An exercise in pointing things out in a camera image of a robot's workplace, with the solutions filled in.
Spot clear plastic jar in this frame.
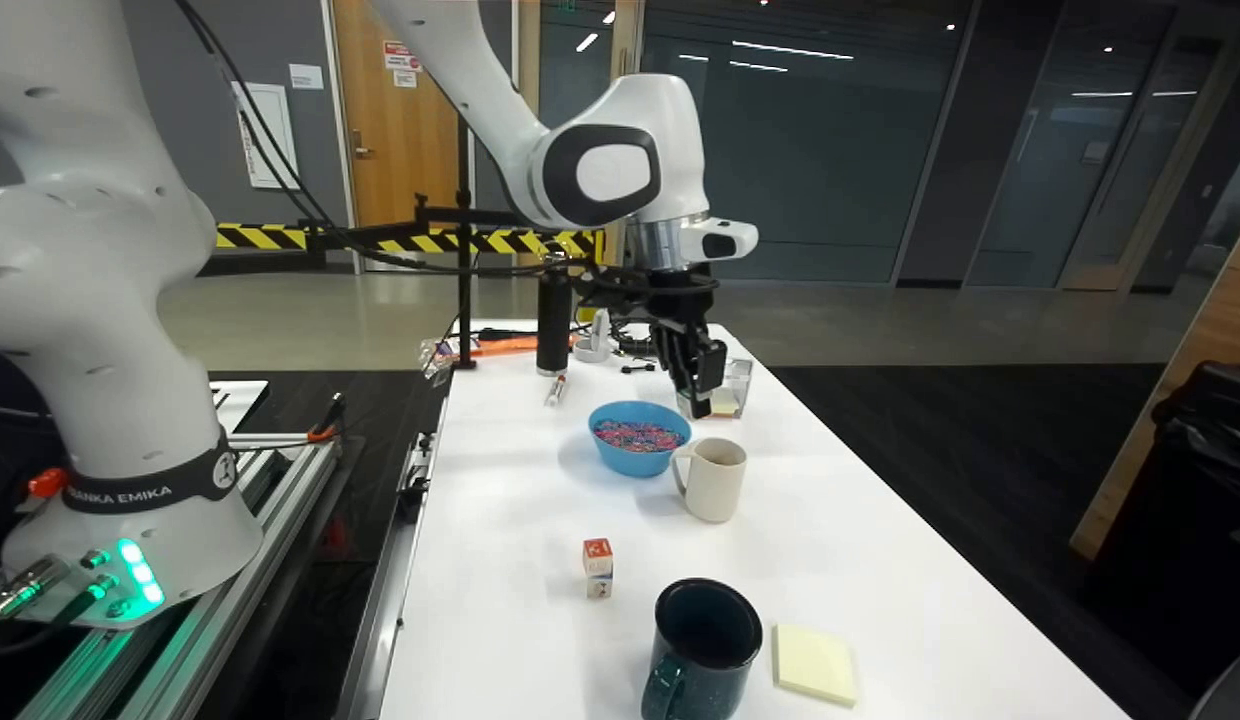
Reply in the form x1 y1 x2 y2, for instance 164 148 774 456
572 306 613 369

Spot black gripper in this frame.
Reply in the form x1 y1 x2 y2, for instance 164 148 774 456
626 268 732 423

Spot black tripod pole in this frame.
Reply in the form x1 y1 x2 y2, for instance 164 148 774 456
412 116 622 373

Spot yellow sticky note pad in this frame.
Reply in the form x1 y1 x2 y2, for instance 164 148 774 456
769 619 865 711

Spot dark teal speckled mug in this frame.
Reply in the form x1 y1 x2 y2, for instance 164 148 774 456
640 576 769 720

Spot white paper cup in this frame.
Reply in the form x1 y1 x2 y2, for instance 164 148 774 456
668 437 751 527

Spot clear glass cup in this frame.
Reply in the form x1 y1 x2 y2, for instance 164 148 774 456
708 355 754 420

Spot black cylindrical bottle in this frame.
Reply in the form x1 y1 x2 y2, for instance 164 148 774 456
530 255 574 375

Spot yellow black hazard barrier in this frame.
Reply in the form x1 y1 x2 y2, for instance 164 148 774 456
212 221 613 265

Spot blue bowl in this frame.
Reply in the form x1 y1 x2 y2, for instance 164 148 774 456
584 395 694 481

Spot wooden door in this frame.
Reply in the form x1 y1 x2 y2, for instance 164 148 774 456
330 0 472 231

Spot colourful candy beads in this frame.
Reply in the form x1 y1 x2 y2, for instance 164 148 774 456
596 420 685 451

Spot aluminium mounting rail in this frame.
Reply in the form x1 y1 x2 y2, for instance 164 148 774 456
14 437 343 720

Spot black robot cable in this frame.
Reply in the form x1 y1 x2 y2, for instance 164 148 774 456
174 0 350 243

